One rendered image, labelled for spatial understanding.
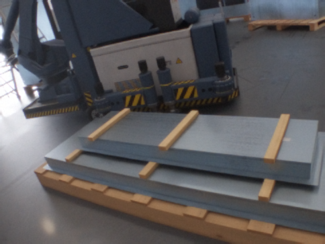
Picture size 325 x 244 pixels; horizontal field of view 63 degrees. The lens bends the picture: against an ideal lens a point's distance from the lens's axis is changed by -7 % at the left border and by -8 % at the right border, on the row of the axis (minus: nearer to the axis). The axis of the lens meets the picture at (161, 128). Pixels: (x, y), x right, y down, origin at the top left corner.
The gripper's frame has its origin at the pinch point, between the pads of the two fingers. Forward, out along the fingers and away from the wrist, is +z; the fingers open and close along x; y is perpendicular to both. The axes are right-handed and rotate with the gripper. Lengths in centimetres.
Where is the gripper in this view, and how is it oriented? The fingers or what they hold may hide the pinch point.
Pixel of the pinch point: (20, 67)
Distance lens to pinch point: 411.6
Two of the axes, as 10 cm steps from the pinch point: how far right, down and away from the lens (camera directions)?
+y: 2.0, -4.9, 8.5
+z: 5.7, 7.6, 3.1
